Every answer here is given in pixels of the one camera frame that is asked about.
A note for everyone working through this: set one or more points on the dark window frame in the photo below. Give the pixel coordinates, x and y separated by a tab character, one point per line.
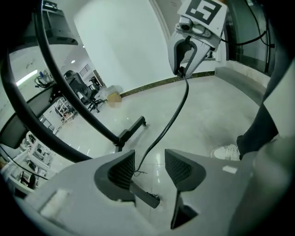
244	34

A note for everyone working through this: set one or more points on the black screen stand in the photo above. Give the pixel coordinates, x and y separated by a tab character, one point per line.
60	80

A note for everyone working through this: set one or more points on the white cluttered shelf rack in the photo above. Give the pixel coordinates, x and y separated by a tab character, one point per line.
34	159

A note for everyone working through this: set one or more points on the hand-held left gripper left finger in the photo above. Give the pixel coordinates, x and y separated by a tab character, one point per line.
76	198

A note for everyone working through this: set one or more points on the grey stone ledge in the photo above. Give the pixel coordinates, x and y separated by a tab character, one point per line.
242	80

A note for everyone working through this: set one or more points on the white plastic bag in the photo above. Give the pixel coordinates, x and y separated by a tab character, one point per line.
110	88

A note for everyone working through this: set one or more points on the person's dark trouser leg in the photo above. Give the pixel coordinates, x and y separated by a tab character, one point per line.
260	129

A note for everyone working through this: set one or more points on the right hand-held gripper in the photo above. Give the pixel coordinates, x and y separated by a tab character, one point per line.
207	13

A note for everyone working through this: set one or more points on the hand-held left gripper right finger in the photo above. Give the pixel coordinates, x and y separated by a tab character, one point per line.
214	184

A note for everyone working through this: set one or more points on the person's white shoe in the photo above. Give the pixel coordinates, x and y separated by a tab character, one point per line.
224	152

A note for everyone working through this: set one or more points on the cardboard box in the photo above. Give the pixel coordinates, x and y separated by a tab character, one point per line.
114	99

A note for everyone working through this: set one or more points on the black flat metal bar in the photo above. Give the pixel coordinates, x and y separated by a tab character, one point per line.
144	196

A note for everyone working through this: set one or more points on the black screen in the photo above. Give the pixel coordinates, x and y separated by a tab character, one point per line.
58	27

